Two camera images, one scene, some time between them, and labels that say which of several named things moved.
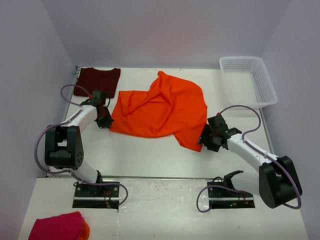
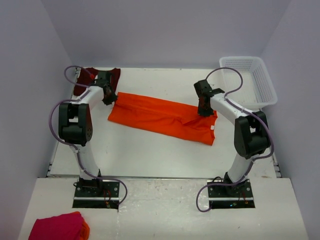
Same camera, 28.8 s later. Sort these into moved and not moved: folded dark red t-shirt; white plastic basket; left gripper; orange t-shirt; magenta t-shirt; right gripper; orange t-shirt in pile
Moved: left gripper; right gripper; orange t-shirt
Not moved: orange t-shirt in pile; folded dark red t-shirt; white plastic basket; magenta t-shirt
